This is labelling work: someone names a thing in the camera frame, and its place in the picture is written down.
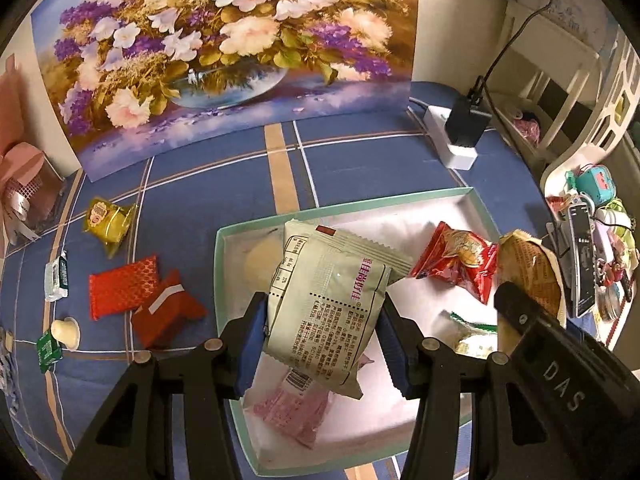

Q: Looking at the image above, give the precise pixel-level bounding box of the white green gum packet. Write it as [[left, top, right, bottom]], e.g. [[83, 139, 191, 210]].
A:
[[44, 252, 70, 303]]

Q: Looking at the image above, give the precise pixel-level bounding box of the yellow snack packet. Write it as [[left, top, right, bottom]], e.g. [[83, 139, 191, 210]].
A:
[[82, 196, 138, 259]]

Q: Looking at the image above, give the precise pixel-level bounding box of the red white-striped snack packet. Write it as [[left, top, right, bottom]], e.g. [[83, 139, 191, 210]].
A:
[[131, 270, 207, 350]]

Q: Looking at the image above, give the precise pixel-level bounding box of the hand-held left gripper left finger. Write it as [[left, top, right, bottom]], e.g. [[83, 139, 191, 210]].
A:
[[60, 291, 271, 480]]

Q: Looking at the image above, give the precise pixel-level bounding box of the brown gold pastry packet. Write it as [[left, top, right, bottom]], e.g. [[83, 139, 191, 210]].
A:
[[495, 229, 568, 328]]

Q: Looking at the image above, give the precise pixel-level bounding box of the black charger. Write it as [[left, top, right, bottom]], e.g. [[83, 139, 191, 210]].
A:
[[445, 97, 493, 150]]

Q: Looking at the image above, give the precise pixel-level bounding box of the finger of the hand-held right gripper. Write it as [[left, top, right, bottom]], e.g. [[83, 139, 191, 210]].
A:
[[494, 281, 563, 341]]

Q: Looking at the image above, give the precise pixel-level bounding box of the pink snack packet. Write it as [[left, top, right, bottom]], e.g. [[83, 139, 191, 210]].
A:
[[252, 360, 333, 450]]

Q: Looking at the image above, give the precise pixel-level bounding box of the red patterned snack packet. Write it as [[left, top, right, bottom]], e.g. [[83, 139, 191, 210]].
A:
[[89, 255, 160, 321]]

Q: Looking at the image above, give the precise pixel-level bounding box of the pale green snack packet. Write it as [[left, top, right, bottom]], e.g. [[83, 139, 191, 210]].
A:
[[282, 219, 415, 283], [264, 226, 392, 401]]

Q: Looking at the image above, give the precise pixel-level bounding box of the pink patterned object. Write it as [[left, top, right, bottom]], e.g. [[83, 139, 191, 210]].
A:
[[512, 110, 543, 141]]

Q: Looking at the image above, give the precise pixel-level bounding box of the teal toy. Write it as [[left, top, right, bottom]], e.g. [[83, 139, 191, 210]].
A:
[[565, 165, 618, 208]]

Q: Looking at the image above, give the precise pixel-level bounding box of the white power strip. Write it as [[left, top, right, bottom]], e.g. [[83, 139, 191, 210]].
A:
[[422, 105, 478, 171]]

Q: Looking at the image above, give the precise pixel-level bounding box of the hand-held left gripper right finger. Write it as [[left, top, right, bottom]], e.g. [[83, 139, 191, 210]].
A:
[[377, 304, 551, 480]]

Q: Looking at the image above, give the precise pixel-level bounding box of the black charger cable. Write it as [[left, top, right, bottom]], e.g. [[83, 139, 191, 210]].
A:
[[470, 0, 591, 101]]

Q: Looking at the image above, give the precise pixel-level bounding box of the white desk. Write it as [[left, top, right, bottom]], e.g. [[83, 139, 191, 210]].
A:
[[492, 0, 601, 151]]

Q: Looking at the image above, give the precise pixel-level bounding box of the flower painting poster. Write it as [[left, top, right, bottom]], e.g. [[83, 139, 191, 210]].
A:
[[30, 0, 420, 183]]

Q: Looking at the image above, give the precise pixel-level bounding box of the pink clear gift box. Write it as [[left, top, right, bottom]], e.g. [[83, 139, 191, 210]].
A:
[[25, 157, 68, 226]]

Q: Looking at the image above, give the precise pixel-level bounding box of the cream jelly cup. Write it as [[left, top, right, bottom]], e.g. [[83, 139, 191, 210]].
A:
[[51, 316, 81, 352]]

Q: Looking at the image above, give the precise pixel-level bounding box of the pile of small trinkets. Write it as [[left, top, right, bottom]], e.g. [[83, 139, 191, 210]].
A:
[[592, 200, 640, 346]]

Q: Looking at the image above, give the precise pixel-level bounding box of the white lattice chair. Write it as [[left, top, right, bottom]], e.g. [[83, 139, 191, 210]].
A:
[[542, 30, 640, 196]]

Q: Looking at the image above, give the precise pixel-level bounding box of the clear round cake packet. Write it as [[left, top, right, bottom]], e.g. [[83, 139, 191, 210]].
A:
[[242, 230, 288, 296]]

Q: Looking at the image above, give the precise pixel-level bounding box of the white green-edged snack packet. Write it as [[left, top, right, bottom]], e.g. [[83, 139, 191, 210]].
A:
[[440, 310, 501, 361]]

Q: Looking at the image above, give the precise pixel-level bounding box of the red festive snack packet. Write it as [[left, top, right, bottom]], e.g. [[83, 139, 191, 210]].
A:
[[410, 221, 500, 305]]

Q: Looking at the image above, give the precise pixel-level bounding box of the teal cardboard tray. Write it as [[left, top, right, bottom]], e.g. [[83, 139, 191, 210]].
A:
[[214, 186, 503, 477]]

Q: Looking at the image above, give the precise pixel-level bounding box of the crumpled white blue wrapper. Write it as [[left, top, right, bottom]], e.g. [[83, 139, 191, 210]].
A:
[[0, 330, 21, 411]]

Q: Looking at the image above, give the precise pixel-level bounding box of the blue plaid tablecloth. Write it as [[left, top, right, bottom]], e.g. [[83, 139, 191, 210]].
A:
[[0, 80, 566, 480]]

